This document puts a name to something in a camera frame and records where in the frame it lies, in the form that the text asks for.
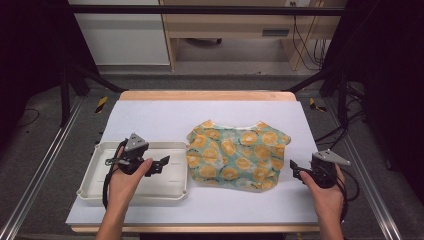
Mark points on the yellow clamp right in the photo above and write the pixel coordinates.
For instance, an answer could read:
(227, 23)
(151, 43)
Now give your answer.
(315, 105)

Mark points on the white cabinet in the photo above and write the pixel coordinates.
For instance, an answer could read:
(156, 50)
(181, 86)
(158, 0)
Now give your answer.
(121, 36)

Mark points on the yellow floral patterned cloth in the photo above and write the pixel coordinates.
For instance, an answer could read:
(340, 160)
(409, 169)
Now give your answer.
(236, 156)

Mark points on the white plastic tray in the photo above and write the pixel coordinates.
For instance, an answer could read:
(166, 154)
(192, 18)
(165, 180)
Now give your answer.
(156, 190)

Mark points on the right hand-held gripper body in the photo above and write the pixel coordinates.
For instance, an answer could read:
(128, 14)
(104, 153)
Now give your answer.
(325, 173)

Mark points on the black horizontal frame bar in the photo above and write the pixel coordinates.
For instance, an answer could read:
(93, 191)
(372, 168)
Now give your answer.
(200, 10)

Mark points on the aluminium rail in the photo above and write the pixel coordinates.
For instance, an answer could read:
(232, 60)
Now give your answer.
(40, 166)
(370, 186)

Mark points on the yellow clamp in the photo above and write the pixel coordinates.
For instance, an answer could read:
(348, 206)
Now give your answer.
(315, 105)
(101, 103)

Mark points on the white table mat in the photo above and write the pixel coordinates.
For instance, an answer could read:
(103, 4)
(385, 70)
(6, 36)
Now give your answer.
(166, 116)

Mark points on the person's right hand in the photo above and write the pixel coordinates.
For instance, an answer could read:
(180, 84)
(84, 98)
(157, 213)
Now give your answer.
(326, 200)

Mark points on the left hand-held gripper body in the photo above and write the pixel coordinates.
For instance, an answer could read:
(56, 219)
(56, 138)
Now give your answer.
(133, 155)

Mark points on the person's left hand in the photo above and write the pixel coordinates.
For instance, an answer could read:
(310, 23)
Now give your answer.
(123, 188)

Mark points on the yellow clamp left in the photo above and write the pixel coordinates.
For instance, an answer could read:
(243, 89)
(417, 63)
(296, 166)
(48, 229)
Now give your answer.
(101, 103)

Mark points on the light wooden desk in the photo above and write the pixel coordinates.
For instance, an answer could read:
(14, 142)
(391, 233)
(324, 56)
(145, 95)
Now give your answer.
(233, 23)

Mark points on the black metal stand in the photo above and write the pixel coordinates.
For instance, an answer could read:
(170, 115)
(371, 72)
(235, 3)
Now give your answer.
(341, 96)
(65, 96)

